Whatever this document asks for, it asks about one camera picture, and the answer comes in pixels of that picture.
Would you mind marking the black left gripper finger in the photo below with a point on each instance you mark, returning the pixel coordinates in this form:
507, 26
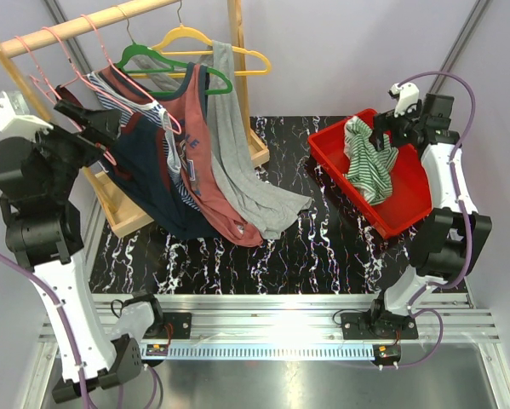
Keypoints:
101, 126
78, 114

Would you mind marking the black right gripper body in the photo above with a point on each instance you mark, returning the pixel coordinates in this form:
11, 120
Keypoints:
401, 128

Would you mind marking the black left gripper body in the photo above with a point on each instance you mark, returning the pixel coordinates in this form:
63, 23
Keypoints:
67, 150

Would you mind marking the blue striped tank top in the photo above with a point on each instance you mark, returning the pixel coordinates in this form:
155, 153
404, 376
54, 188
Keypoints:
157, 115

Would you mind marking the green striped tank top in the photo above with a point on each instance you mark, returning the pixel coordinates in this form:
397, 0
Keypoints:
369, 170

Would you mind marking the navy maroon tank top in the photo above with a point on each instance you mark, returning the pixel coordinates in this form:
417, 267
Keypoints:
137, 167

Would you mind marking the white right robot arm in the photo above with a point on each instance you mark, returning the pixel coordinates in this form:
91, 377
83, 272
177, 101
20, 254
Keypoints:
449, 242

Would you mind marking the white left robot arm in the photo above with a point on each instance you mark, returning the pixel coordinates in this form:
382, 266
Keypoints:
39, 163

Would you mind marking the salmon pink tank top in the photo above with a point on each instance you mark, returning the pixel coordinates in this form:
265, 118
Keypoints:
187, 109

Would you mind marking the grey tank top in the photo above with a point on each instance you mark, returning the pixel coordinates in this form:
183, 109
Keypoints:
269, 208

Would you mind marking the red plastic bin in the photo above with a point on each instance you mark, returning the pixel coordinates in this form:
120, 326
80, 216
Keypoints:
410, 201

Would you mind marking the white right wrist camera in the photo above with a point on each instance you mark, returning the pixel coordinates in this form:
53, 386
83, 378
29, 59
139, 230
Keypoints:
406, 97

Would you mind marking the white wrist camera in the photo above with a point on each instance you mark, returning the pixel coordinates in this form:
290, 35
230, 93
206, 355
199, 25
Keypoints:
406, 97
16, 119

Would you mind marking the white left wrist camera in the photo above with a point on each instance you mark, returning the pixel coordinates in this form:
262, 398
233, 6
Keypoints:
16, 119

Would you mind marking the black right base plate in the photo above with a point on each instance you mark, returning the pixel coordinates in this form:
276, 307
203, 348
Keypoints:
361, 326

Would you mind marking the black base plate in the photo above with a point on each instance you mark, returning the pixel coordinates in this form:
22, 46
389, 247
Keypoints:
177, 324
361, 326

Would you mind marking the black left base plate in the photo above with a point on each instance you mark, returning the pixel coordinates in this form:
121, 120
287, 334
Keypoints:
177, 324

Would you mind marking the aluminium mounting rail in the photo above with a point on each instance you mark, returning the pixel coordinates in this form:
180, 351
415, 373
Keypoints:
289, 352

